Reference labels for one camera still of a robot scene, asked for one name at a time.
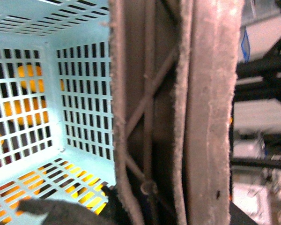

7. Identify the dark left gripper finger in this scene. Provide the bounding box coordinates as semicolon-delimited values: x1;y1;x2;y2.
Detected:
16;186;131;225

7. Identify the light blue plastic basket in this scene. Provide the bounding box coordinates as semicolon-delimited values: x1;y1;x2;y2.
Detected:
0;0;115;225

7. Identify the brown basket handle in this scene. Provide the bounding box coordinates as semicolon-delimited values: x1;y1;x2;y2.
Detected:
109;0;244;225

